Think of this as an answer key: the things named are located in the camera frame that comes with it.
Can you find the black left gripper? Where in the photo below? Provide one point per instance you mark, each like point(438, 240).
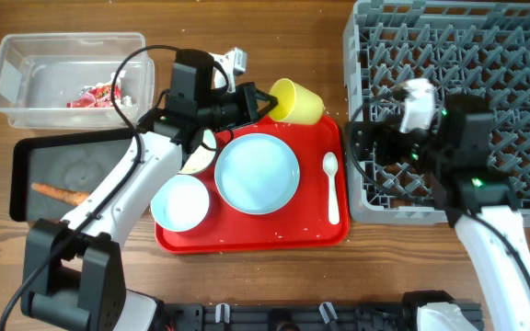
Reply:
point(247, 93)

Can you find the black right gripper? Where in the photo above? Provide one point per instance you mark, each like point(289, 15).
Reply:
point(385, 131)

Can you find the yellow plastic cup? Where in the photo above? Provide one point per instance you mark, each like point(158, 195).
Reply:
point(296, 104)

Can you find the white tissue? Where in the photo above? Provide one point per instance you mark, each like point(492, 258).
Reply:
point(122, 99)

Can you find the red snack wrapper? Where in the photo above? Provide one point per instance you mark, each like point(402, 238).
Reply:
point(93, 97)

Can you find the orange carrot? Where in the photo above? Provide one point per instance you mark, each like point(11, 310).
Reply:
point(70, 197)

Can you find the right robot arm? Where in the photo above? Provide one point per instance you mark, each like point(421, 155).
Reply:
point(480, 204)

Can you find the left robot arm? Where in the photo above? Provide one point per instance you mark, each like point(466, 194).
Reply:
point(73, 273)

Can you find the grey dishwasher rack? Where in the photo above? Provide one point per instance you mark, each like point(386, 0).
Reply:
point(473, 48)

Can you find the white plastic spoon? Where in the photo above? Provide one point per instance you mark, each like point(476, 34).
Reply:
point(330, 168)

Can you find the light blue plate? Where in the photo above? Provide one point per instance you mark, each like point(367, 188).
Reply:
point(257, 174)

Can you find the green bowl with rice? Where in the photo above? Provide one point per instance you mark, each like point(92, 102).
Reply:
point(203, 157)

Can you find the red plastic tray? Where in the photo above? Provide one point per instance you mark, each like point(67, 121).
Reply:
point(303, 221)

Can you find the light blue bowl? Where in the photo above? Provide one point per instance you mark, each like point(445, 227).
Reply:
point(181, 204)

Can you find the black bin tray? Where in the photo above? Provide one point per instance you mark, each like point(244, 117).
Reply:
point(76, 161)

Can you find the clear plastic bin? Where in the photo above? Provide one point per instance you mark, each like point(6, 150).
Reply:
point(41, 72)

